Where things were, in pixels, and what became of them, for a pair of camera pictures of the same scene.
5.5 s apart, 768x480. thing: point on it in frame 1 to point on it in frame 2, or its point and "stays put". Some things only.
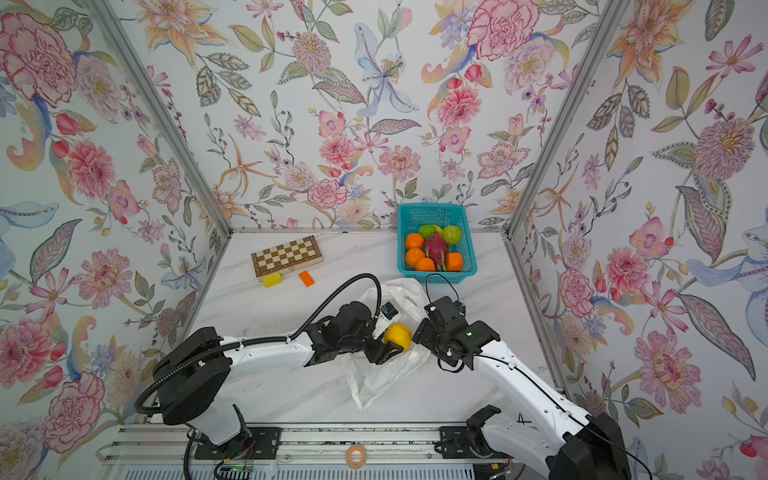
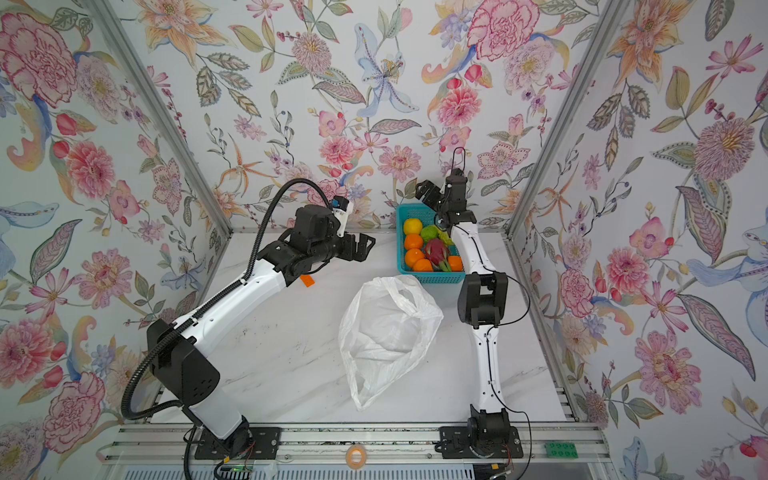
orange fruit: x=454 y=262 stays put
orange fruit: x=414 y=240 stays put
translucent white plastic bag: x=367 y=378 stays put
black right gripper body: x=430 y=340 to x=436 y=200
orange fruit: x=413 y=255 stays put
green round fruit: x=427 y=230 stays put
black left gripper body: x=364 y=342 to x=329 y=248
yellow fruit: x=398 y=334 to x=412 y=226
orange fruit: x=425 y=264 stays put
